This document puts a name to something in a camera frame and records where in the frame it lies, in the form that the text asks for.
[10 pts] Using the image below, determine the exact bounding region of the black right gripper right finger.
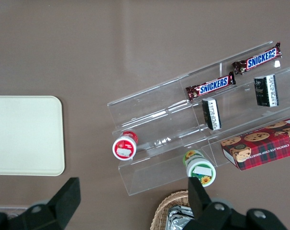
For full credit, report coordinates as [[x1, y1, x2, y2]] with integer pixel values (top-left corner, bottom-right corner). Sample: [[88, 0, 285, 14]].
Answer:
[[183, 177, 233, 230]]

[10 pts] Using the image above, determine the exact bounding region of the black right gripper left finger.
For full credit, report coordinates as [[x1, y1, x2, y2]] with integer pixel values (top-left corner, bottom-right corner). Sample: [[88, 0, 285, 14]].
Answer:
[[8, 177, 81, 230]]

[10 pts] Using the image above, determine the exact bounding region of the round brown wicker basket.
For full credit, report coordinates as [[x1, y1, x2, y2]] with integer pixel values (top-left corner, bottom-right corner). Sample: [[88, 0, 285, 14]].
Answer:
[[151, 189, 196, 230]]

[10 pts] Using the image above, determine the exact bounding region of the cream rectangular plastic tray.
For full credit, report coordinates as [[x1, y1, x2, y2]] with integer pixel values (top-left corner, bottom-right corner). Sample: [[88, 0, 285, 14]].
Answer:
[[0, 95, 66, 177]]

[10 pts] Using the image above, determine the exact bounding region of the silver foil snack package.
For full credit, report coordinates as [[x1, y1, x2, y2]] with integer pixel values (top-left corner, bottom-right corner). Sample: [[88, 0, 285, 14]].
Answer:
[[167, 205, 196, 230]]

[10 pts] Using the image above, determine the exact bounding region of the green sunflower lidded cup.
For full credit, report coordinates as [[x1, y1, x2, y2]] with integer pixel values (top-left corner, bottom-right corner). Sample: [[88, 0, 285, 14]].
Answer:
[[182, 149, 217, 187]]

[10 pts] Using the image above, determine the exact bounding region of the red lidded yogurt cup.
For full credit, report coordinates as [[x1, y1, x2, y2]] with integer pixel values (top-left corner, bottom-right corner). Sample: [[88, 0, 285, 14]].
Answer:
[[112, 130, 139, 161]]

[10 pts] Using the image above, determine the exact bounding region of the red tartan cookie box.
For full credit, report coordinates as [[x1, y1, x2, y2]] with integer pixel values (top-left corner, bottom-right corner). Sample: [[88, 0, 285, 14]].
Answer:
[[220, 116, 290, 171]]

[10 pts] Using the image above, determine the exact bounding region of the black and white snack pack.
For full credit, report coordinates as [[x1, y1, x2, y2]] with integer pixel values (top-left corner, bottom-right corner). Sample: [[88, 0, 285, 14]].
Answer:
[[253, 74, 279, 108], [201, 97, 222, 131]]

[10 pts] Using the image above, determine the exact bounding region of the clear acrylic tiered display shelf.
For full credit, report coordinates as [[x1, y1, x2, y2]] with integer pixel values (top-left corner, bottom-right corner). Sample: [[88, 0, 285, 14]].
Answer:
[[107, 40, 290, 197]]

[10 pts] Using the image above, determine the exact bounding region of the Snickers chocolate bar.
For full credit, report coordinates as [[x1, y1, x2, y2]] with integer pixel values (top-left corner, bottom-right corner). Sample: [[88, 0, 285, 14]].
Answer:
[[232, 42, 282, 75], [185, 71, 236, 101]]

